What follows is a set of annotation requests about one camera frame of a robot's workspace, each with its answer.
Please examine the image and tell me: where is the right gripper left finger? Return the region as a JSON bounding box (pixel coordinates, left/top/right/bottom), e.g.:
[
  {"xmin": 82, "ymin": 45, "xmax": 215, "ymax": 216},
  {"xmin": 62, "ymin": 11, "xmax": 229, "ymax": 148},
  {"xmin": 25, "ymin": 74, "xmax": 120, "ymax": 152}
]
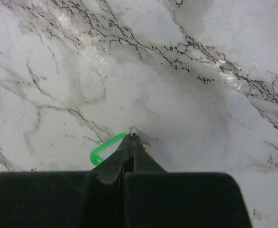
[{"xmin": 0, "ymin": 134, "xmax": 131, "ymax": 228}]

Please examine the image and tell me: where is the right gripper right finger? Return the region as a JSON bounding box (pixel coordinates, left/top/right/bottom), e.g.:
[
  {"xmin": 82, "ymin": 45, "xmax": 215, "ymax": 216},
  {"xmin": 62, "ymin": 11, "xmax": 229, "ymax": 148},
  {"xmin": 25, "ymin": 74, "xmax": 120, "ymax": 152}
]
[{"xmin": 123, "ymin": 135, "xmax": 251, "ymax": 228}]

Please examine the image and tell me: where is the green tagged key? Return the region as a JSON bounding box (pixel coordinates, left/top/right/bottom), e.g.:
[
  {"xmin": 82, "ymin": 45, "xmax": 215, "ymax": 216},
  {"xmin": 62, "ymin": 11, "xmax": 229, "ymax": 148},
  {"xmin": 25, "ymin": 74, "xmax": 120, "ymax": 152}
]
[{"xmin": 89, "ymin": 127, "xmax": 152, "ymax": 170}]

